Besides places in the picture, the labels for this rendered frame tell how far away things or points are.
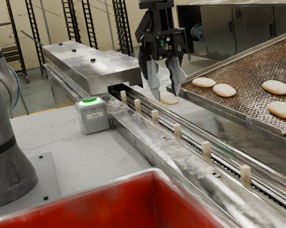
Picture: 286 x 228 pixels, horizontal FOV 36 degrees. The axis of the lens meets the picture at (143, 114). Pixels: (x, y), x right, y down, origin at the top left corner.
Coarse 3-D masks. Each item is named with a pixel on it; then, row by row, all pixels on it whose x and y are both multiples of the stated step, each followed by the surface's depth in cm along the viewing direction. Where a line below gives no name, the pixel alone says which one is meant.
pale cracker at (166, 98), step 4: (160, 96) 99; (164, 96) 99; (168, 96) 98; (172, 96) 98; (160, 100) 98; (164, 100) 96; (168, 100) 96; (172, 100) 95; (176, 100) 95; (168, 104) 95
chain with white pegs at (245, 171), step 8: (24, 32) 509; (112, 88) 149; (120, 96) 142; (136, 104) 123; (144, 112) 121; (152, 112) 110; (168, 128) 105; (176, 128) 97; (192, 144) 92; (208, 144) 84; (208, 152) 84; (216, 160) 83; (240, 168) 72; (248, 168) 71; (240, 176) 75; (248, 176) 72; (248, 184) 72; (264, 192) 69
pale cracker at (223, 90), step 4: (220, 84) 109; (224, 84) 108; (216, 88) 107; (220, 88) 106; (224, 88) 105; (228, 88) 104; (232, 88) 104; (216, 92) 106; (220, 92) 104; (224, 92) 103; (228, 92) 102; (232, 92) 102; (224, 96) 103; (228, 96) 102
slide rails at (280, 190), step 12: (132, 96) 136; (132, 108) 123; (144, 108) 121; (168, 120) 108; (168, 132) 99; (192, 132) 97; (204, 156) 83; (228, 156) 82; (252, 168) 75; (240, 180) 72; (264, 180) 70; (252, 192) 67; (276, 192) 66; (276, 204) 63
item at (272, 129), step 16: (256, 48) 128; (224, 64) 125; (240, 64) 122; (256, 64) 117; (272, 64) 113; (192, 80) 123; (224, 80) 114; (240, 80) 110; (256, 80) 106; (192, 96) 110; (240, 96) 100; (272, 96) 94; (240, 112) 89; (272, 128) 79
